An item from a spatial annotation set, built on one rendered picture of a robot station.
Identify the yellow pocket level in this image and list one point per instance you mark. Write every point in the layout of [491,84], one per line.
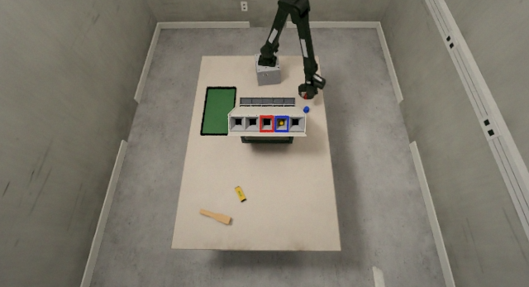
[240,194]

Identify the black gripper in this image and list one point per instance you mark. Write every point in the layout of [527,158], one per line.
[300,90]

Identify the green tray with black rim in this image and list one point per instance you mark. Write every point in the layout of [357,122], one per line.
[219,101]

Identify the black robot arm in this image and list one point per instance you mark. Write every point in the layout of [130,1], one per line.
[299,12]

